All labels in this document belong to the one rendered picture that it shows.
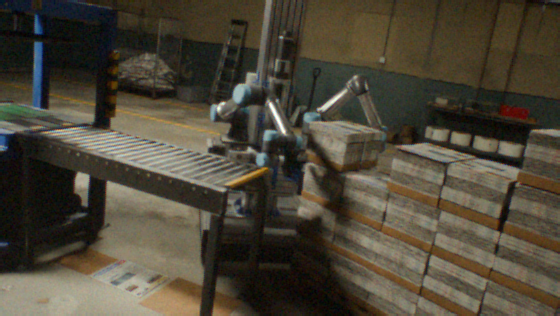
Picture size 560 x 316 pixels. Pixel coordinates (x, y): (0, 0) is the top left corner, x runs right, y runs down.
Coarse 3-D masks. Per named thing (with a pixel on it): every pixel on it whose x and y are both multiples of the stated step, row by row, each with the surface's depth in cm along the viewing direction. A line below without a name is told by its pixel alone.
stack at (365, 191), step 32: (320, 192) 271; (352, 192) 256; (384, 192) 241; (320, 224) 272; (352, 224) 256; (384, 224) 242; (416, 224) 229; (448, 224) 218; (480, 224) 208; (320, 256) 275; (384, 256) 243; (416, 256) 230; (480, 256) 208; (320, 288) 276; (352, 288) 259; (384, 288) 244; (448, 288) 219; (480, 288) 209
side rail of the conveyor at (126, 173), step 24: (24, 144) 253; (48, 144) 246; (72, 168) 242; (96, 168) 236; (120, 168) 230; (144, 168) 225; (144, 192) 226; (168, 192) 221; (192, 192) 216; (216, 192) 211
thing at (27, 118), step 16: (0, 112) 296; (16, 112) 301; (32, 112) 308; (48, 112) 318; (0, 128) 259; (16, 128) 262; (32, 128) 267; (48, 128) 275; (64, 128) 286; (0, 144) 254
